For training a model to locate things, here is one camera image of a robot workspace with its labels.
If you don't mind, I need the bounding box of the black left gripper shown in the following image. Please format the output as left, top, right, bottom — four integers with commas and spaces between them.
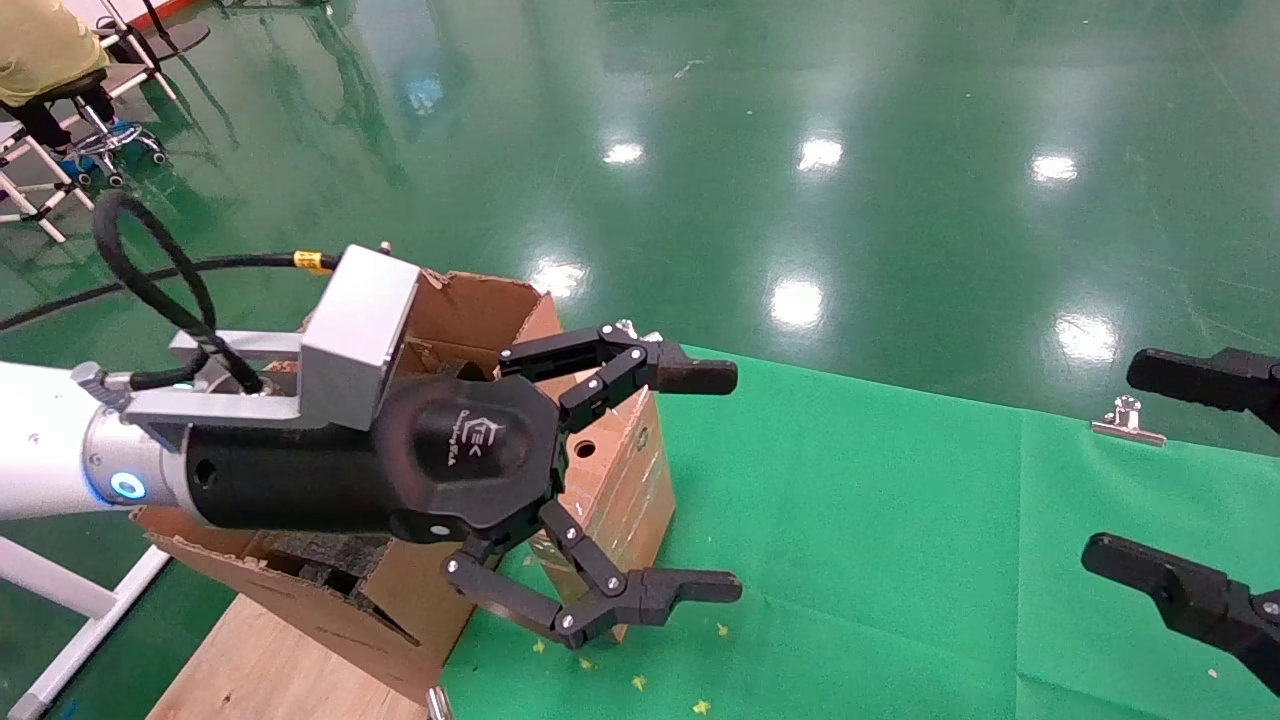
185, 324, 744, 650

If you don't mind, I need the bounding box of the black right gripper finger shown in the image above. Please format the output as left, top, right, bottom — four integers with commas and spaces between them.
1082, 532, 1280, 697
1127, 347, 1280, 434

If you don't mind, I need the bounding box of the small brown cardboard box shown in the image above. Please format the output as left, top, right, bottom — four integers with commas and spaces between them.
528, 385, 677, 643

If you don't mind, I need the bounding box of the large open cardboard carton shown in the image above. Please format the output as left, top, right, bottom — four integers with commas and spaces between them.
130, 266, 563, 703

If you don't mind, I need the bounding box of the green table cloth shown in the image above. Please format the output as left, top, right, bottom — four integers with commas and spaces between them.
438, 345, 1280, 720

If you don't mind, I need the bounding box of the black foam block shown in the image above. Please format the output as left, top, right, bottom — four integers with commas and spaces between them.
262, 533, 393, 603

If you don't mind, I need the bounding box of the black stool with wheels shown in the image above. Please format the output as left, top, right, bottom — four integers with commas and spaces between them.
38, 68, 167, 189

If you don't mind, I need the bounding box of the person in yellow shirt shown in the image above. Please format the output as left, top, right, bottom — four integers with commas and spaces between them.
0, 0, 113, 153

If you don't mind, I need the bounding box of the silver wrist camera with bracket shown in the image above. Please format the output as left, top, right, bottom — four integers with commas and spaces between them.
125, 244, 422, 441

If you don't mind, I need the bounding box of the black cable with yellow tag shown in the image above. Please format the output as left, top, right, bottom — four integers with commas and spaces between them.
0, 190, 343, 396

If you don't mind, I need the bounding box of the white table leg frame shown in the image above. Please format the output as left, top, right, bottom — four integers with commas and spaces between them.
0, 536, 172, 720

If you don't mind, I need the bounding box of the white metal frame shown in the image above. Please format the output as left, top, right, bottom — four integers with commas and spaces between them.
0, 120, 97, 245

